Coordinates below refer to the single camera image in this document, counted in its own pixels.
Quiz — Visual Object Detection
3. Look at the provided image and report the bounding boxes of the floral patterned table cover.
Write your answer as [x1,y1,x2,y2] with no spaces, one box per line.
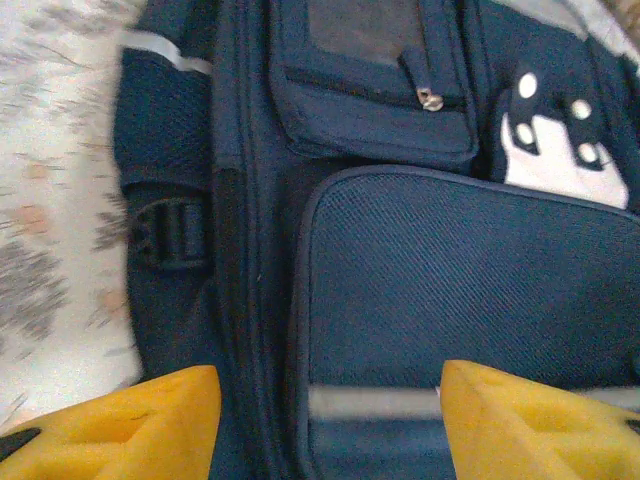
[0,0,146,431]

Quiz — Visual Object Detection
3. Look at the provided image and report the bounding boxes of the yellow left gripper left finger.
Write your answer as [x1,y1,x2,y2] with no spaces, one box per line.
[0,364,224,480]

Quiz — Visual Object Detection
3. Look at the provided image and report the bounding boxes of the navy blue student backpack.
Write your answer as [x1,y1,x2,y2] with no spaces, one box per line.
[112,0,640,480]

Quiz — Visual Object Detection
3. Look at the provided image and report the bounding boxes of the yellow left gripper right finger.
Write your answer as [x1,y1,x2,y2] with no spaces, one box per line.
[439,358,640,480]

